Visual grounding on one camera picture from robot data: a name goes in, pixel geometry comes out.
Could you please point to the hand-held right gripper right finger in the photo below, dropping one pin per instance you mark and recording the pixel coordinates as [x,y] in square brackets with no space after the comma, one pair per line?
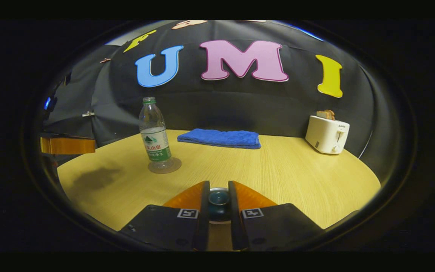
[274,230]

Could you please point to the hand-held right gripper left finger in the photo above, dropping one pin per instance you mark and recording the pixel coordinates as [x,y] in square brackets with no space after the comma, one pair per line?
[172,230]

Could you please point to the bread slice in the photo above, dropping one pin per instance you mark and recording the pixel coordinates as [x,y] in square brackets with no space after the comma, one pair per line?
[321,114]
[330,114]

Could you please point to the small silver clip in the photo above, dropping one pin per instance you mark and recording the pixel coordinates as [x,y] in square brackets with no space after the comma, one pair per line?
[88,113]

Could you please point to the clear plastic water bottle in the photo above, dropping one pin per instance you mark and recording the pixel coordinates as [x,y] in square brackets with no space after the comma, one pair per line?
[155,139]

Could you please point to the folded blue towel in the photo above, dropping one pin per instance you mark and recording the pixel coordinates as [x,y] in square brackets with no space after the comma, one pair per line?
[219,138]

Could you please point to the black backdrop cloth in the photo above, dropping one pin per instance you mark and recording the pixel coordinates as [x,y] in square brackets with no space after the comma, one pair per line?
[278,105]

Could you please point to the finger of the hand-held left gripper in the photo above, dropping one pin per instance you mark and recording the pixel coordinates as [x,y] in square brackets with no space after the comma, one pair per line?
[68,145]

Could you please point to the white toaster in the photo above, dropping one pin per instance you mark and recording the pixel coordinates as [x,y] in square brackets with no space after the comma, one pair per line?
[325,136]

